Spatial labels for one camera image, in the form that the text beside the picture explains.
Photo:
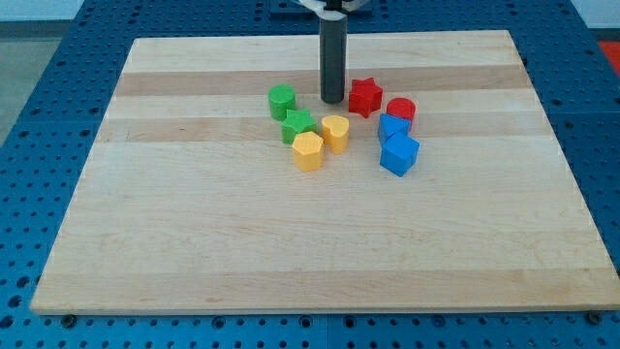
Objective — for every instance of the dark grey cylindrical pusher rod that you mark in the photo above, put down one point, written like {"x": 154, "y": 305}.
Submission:
{"x": 333, "y": 46}

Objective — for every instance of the yellow pentagon block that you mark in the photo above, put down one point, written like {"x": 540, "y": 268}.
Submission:
{"x": 308, "y": 151}

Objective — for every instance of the white pusher mount bracket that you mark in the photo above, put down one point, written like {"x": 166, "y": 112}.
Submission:
{"x": 332, "y": 8}

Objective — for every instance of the blue cube block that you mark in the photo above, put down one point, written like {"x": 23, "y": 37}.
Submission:
{"x": 399, "y": 154}

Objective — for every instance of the yellow heart block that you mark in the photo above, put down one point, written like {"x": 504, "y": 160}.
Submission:
{"x": 336, "y": 130}

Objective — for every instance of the light wooden board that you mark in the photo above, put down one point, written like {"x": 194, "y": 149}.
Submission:
{"x": 189, "y": 202}

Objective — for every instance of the red cylinder block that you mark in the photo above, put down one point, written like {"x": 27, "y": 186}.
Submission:
{"x": 402, "y": 107}

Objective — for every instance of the green cylinder block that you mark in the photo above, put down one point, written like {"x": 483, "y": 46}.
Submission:
{"x": 281, "y": 98}

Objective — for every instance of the blue triangular block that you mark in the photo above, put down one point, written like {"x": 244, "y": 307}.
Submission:
{"x": 390, "y": 125}

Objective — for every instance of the red star block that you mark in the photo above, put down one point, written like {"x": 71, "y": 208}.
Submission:
{"x": 365, "y": 97}

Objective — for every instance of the green star block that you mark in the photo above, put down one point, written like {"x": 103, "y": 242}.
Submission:
{"x": 297, "y": 122}

